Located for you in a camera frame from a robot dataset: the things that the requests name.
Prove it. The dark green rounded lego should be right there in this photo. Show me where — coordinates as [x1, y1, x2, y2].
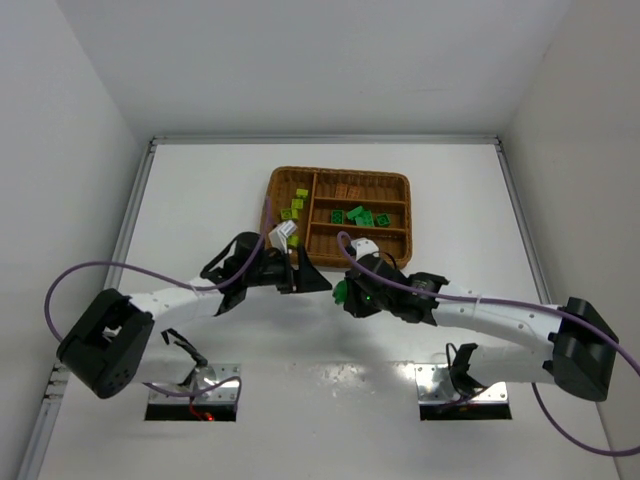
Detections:
[332, 280, 348, 305]

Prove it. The dark green square lego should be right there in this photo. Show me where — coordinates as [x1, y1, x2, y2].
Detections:
[330, 210, 346, 225]

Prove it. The light green small lego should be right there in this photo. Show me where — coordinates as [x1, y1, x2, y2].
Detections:
[346, 206, 364, 220]

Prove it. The green long lego brick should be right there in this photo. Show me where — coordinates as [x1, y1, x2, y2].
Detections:
[355, 210, 375, 228]

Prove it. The dark green studded lego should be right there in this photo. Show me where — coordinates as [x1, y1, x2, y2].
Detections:
[375, 213, 391, 228]

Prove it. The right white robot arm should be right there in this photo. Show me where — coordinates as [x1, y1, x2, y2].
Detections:
[334, 254, 618, 402]

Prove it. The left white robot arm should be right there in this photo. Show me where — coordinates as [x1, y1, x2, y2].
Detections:
[56, 230, 332, 399]

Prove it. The brown wicker divided basket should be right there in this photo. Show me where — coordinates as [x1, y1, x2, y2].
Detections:
[266, 166, 413, 268]

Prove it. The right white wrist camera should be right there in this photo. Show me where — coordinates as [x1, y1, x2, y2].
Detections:
[350, 238, 380, 261]

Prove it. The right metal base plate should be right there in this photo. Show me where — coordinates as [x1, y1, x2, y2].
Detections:
[415, 363, 508, 406]

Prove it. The metal base plate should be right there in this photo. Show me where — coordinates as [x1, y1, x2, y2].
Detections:
[415, 363, 508, 406]
[145, 364, 242, 403]

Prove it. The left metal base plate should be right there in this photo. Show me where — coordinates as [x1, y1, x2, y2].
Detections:
[145, 364, 242, 403]

